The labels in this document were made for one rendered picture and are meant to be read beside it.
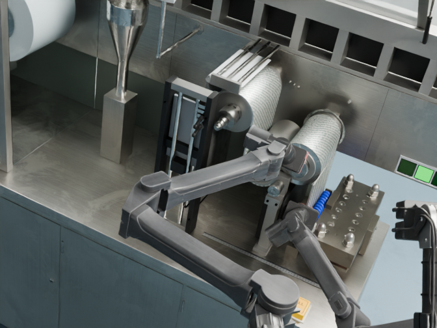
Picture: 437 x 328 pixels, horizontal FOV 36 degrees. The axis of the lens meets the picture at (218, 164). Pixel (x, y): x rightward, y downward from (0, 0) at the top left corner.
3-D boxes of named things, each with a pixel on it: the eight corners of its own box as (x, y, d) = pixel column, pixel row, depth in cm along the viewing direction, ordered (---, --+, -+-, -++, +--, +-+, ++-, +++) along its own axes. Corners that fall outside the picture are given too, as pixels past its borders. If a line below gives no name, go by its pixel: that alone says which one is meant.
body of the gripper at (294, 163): (298, 172, 185) (295, 168, 178) (265, 159, 187) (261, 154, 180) (307, 151, 185) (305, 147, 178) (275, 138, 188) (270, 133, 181)
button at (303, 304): (280, 311, 203) (282, 306, 202) (289, 297, 209) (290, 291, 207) (301, 321, 201) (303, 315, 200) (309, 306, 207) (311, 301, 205)
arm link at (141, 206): (102, 233, 145) (106, 198, 139) (141, 205, 155) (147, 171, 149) (275, 346, 129) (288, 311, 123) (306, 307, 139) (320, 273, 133)
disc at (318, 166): (269, 170, 213) (285, 135, 204) (270, 169, 213) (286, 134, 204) (309, 193, 210) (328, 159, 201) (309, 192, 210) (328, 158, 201)
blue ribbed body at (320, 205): (302, 227, 221) (304, 219, 219) (322, 194, 237) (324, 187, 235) (311, 231, 220) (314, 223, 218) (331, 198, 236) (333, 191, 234)
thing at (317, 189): (298, 228, 219) (312, 185, 209) (320, 192, 238) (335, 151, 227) (300, 229, 219) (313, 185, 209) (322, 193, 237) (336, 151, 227)
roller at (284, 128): (239, 177, 220) (246, 147, 213) (268, 142, 239) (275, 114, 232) (272, 191, 216) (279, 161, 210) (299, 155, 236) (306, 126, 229)
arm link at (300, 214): (306, 222, 197) (295, 207, 198) (288, 235, 199) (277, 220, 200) (310, 220, 204) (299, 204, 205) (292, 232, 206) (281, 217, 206)
